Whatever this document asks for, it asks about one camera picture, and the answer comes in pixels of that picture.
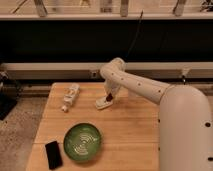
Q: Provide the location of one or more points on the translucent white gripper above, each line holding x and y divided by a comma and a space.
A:
112, 90

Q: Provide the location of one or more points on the red chili pepper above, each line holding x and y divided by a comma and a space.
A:
109, 98

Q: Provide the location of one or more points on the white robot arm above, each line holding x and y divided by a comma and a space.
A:
185, 118

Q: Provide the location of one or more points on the green ribbed bowl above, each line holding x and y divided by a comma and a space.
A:
82, 142

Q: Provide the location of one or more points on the black smartphone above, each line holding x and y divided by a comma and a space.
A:
53, 155

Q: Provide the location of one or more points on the dark equipment at left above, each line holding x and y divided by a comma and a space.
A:
8, 102

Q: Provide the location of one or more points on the white wall outlet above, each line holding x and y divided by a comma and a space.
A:
94, 74

